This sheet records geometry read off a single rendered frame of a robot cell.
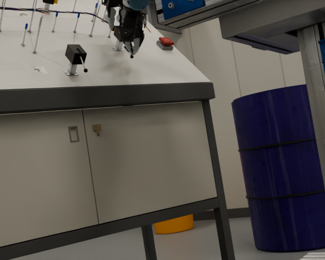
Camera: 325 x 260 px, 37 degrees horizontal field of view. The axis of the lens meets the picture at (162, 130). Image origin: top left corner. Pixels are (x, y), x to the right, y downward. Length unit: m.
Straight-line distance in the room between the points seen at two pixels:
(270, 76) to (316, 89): 3.11
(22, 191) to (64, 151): 0.19
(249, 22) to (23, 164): 0.89
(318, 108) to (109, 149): 0.88
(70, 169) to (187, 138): 0.52
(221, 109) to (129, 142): 2.63
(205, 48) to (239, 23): 3.45
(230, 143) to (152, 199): 2.56
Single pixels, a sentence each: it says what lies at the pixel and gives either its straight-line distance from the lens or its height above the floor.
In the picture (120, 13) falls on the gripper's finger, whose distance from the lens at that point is 2.01.
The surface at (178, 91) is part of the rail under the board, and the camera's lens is 1.89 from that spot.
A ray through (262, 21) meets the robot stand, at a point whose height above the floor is 0.81.
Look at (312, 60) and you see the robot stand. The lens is 1.06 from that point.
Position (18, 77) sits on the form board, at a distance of 1.65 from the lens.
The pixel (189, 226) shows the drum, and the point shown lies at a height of 0.03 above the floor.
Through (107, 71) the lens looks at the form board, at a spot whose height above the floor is 0.94.
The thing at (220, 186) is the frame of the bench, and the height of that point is 0.44.
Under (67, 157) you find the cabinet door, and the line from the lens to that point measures 1.65.
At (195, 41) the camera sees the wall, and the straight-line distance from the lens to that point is 4.51.
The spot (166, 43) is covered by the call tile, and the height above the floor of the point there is 1.08.
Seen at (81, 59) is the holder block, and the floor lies 0.96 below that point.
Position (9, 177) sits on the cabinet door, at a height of 0.60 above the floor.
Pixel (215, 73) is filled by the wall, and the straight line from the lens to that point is 4.38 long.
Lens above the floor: 0.58
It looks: 4 degrees up
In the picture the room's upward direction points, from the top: 9 degrees counter-clockwise
